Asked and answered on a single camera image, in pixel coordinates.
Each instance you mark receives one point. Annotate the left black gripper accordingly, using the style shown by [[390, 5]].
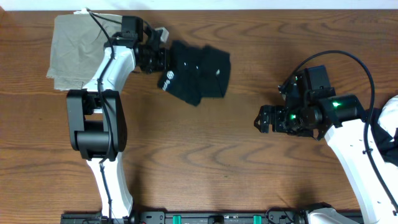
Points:
[[165, 59]]

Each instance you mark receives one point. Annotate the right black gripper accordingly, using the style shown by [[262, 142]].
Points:
[[279, 112]]

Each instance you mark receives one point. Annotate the black polo shirt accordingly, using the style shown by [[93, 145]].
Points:
[[194, 73]]

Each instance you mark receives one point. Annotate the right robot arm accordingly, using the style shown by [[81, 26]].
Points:
[[365, 143]]

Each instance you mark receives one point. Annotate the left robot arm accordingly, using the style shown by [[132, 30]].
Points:
[[97, 124]]

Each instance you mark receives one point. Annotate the folded khaki trousers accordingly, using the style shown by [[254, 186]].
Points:
[[80, 50]]

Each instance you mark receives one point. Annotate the black and white jersey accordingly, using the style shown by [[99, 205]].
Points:
[[384, 130]]

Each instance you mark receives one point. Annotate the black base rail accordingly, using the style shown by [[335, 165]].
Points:
[[316, 213]]

